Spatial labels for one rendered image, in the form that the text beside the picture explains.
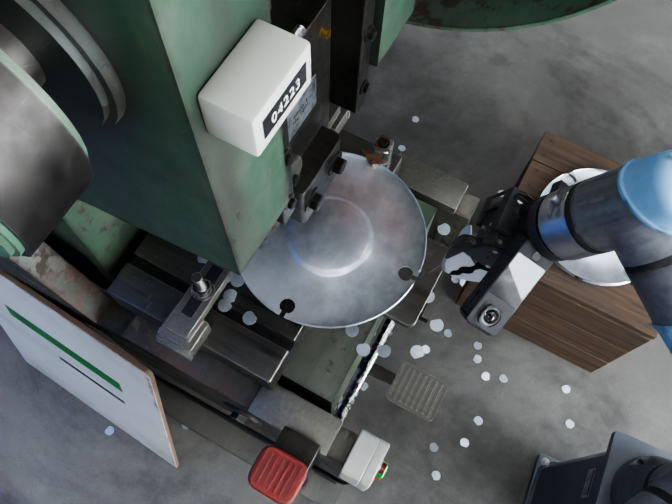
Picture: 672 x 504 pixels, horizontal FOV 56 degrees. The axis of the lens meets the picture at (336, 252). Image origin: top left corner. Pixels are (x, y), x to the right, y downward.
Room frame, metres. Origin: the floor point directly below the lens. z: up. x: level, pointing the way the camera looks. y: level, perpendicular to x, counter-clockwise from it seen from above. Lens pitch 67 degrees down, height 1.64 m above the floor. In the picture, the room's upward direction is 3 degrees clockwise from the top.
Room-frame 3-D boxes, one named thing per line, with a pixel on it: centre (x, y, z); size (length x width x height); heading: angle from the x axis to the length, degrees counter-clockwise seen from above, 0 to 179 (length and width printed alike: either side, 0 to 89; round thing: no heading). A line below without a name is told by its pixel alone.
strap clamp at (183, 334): (0.30, 0.20, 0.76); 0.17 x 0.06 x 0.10; 154
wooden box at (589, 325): (0.65, -0.60, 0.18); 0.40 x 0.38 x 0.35; 64
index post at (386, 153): (0.55, -0.07, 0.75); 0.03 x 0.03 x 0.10; 64
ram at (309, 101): (0.43, 0.09, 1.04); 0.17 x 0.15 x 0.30; 64
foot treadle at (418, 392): (0.39, 0.00, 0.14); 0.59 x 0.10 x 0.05; 64
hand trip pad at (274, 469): (0.05, 0.06, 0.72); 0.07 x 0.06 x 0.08; 64
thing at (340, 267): (0.39, 0.01, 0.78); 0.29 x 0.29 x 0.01
